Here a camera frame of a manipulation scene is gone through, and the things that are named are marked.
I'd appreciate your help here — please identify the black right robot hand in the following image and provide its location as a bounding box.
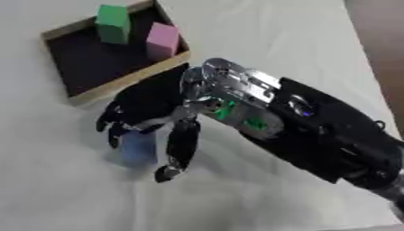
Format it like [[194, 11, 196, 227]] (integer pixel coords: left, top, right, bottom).
[[95, 62, 202, 184]]

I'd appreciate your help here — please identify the tan cardboard box black inside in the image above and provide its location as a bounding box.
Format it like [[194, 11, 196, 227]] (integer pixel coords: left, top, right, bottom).
[[39, 0, 193, 106]]

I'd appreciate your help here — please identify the blue rectangular block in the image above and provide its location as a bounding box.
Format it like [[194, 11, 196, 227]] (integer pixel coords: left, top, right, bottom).
[[118, 129, 160, 168]]

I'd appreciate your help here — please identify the pink rectangular block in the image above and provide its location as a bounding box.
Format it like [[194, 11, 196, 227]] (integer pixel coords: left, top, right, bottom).
[[145, 22, 182, 62]]

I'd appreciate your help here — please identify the green rectangular block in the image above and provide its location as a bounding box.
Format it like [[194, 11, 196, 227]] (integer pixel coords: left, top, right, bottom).
[[95, 4, 133, 45]]

